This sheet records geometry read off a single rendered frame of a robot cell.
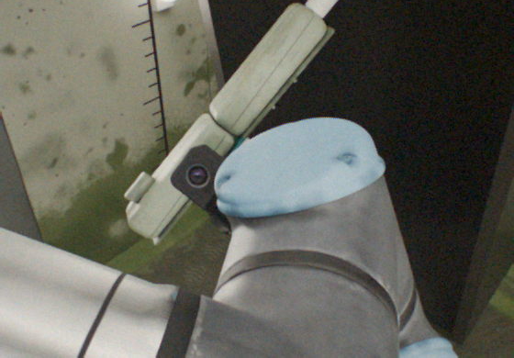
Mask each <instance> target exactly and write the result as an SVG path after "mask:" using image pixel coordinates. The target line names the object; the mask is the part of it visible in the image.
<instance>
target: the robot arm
mask: <svg viewBox="0 0 514 358"><path fill-rule="evenodd" d="M385 169H386V165H385V162H384V161H383V160H382V159H381V158H380V157H379V156H378V155H377V152H376V149H375V146H374V143H373V141H372V139H371V136H370V134H369V133H368V132H367V131H366V130H365V129H364V128H362V127H361V126H359V125H358V124H356V123H351V122H350V121H347V120H344V119H338V118H329V117H324V118H312V119H306V120H303V121H299V122H297V123H290V124H286V125H281V126H278V127H275V128H273V129H270V130H267V131H265V132H264V133H262V134H260V135H258V136H256V137H254V138H252V139H251V140H246V139H245V141H244V142H243V143H242V144H241V145H240V146H239V148H237V149H236V150H235V151H233V152H232V154H231V155H230V156H229V157H228V158H227V159H226V160H225V159H224V158H223V157H221V156H220V155H219V154H217V153H216V152H215V151H214V150H213V149H212V148H210V147H209V146H208V145H206V144H198V145H195V146H194V147H193V148H191V149H190V150H189V151H188V153H187V154H186V155H185V157H184V158H183V159H182V160H181V161H180V162H179V163H178V164H177V165H176V167H175V168H174V171H173V173H172V176H171V183H172V185H173V187H174V188H176V189H177V190H178V191H179V192H181V193H182V194H183V195H185V196H186V197H187V198H189V199H191V200H192V201H194V203H195V204H197V205H198V206H199V207H201V208H202V209H203V210H205V211H206V212H207V213H208V214H209V217H210V219H211V221H212V222H213V224H214V225H215V226H217V227H219V229H220V231H221V232H222V233H224V234H225V235H227V236H230V237H232V239H231V242H230V245H229V250H228V253H227V256H226V259H225V262H224V264H223V267H222V271H221V274H220V277H219V279H218V284H217V286H216V288H215V291H214V294H213V296H212V299H210V298H209V297H206V296H202V295H198V294H195V293H192V292H190V291H188V290H185V289H183V288H181V287H180V286H176V285H161V284H154V283H148V282H147V281H144V280H141V279H139V278H137V277H134V276H131V275H129V274H125V273H123V272H120V271H118V270H116V269H113V268H110V267H108V266H105V265H101V264H99V263H94V262H92V261H89V260H86V259H85V258H82V257H79V256H77V255H75V254H72V253H70V252H66V251H64V250H61V249H58V248H56V249H55V248H53V247H51V246H49V245H47V244H44V243H41V242H39V241H34V240H32V239H30V238H27V237H25V236H22V235H19V234H18V233H15V232H13V231H10V230H5V229H1V228H0V358H458V356H457V355H456V354H455V353H454V352H453V348H452V346H451V344H450V343H449V342H448V341H447V340H446V339H444V338H442V337H441V336H440V335H439V334H438V333H437V331H436V330H435V329H434V328H433V327H432V326H431V325H430V323H429V322H428V320H427V318H426V317H425V315H424V313H423V309H422V306H421V303H420V300H419V294H418V290H417V288H416V284H415V281H414V277H413V274H412V271H411V268H410V265H409V262H408V257H407V253H406V250H405V246H404V243H403V241H402V238H401V235H400V231H399V228H398V225H397V220H396V213H395V210H394V207H393V204H392V201H391V198H390V195H389V192H388V189H387V185H386V180H385V178H384V171H385Z"/></svg>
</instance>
